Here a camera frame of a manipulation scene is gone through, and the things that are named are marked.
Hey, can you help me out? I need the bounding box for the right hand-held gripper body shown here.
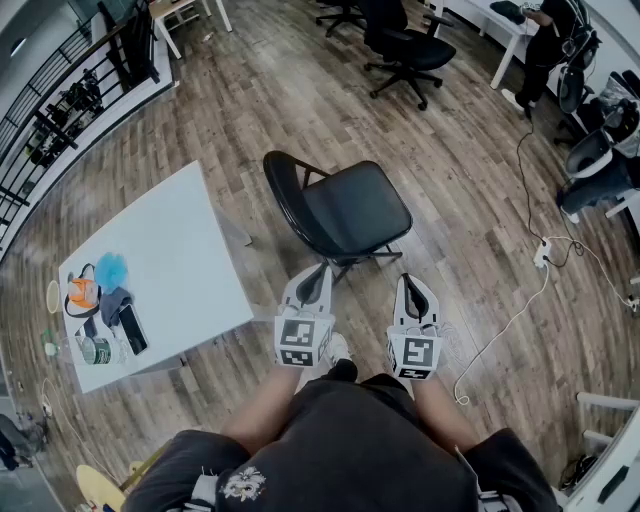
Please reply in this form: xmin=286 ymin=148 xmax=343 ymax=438
xmin=386 ymin=299 xmax=444 ymax=382

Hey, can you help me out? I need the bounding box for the black metal railing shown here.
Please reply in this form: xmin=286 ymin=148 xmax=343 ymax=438
xmin=0 ymin=0 xmax=174 ymax=254

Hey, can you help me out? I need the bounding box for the black smartphone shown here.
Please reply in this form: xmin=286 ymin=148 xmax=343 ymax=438
xmin=118 ymin=303 xmax=150 ymax=357

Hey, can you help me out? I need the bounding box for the grey cloth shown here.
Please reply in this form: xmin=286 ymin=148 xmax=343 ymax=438
xmin=99 ymin=288 xmax=136 ymax=329

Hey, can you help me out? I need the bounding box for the black folding chair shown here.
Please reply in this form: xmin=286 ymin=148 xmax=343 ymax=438
xmin=263 ymin=149 xmax=414 ymax=287

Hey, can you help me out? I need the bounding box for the wooden small table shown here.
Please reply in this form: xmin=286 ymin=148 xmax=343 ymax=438
xmin=148 ymin=0 xmax=234 ymax=61

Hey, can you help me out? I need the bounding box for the orange and white cap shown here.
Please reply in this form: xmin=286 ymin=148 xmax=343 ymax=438
xmin=63 ymin=263 xmax=103 ymax=320

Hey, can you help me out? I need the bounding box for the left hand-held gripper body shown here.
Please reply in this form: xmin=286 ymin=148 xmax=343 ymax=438
xmin=273 ymin=279 xmax=335 ymax=369

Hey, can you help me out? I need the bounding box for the person's left forearm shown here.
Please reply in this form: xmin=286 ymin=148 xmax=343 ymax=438
xmin=219 ymin=367 xmax=302 ymax=454

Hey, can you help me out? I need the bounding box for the blue mesh bath sponge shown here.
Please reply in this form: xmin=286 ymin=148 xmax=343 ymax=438
xmin=94 ymin=252 xmax=131 ymax=293

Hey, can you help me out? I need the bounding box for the person's white shoe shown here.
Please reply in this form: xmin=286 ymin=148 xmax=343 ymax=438
xmin=325 ymin=332 xmax=352 ymax=375

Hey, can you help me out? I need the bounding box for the thin white cable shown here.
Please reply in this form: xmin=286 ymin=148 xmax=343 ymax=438
xmin=548 ymin=234 xmax=639 ymax=307

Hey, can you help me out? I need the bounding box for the black office chair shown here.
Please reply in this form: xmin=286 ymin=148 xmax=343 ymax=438
xmin=362 ymin=0 xmax=457 ymax=112
xmin=314 ymin=0 xmax=369 ymax=39

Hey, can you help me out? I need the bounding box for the white square table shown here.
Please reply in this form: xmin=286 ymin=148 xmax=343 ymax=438
xmin=58 ymin=159 xmax=256 ymax=396

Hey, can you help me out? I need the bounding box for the black bag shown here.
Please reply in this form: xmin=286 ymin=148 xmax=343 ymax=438
xmin=489 ymin=0 xmax=528 ymax=26

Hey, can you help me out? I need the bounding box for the person's black shirt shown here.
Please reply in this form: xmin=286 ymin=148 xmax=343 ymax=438
xmin=119 ymin=358 xmax=562 ymax=512

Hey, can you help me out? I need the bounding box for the white framed table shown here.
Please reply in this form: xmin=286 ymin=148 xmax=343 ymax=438
xmin=563 ymin=391 xmax=640 ymax=512

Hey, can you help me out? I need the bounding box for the person's right forearm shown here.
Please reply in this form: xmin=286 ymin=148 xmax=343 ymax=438
xmin=411 ymin=375 xmax=482 ymax=452

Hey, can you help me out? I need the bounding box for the green can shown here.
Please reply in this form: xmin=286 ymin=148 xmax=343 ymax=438
xmin=80 ymin=336 xmax=113 ymax=367

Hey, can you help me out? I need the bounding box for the white long desk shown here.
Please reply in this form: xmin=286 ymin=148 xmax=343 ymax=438
xmin=463 ymin=0 xmax=544 ymax=91

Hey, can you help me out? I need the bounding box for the white power strip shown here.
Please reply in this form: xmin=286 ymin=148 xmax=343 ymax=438
xmin=532 ymin=237 xmax=553 ymax=269

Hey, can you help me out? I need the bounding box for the black cable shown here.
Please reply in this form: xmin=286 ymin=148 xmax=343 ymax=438
xmin=514 ymin=115 xmax=585 ymax=267

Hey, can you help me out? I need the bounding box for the yellow round stool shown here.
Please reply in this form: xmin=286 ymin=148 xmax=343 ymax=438
xmin=75 ymin=463 xmax=127 ymax=512

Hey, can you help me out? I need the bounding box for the clear plastic bottle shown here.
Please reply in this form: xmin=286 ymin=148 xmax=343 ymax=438
xmin=105 ymin=336 xmax=132 ymax=364

